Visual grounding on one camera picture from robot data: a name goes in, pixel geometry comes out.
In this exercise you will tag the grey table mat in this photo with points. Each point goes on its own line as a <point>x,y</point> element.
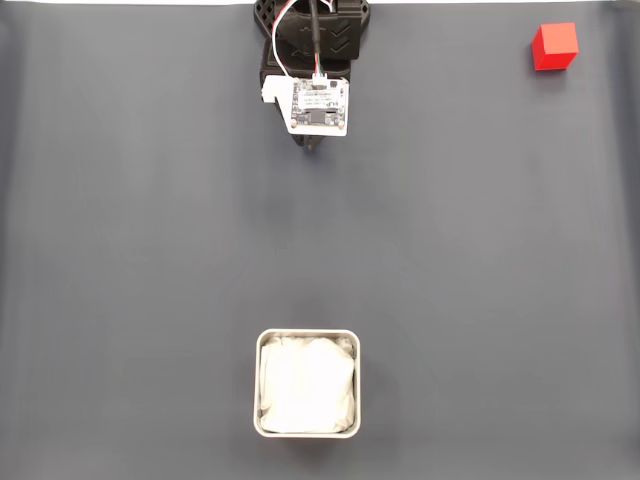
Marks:
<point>150,210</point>

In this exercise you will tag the white cloth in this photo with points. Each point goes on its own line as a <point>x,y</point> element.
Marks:
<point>307,385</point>

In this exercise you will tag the red cube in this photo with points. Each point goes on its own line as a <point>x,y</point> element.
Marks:
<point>555,47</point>

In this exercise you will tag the square metal box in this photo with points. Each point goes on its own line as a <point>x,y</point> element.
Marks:
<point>257,385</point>

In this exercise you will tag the camera board on white mount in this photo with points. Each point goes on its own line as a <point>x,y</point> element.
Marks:
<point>320,105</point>

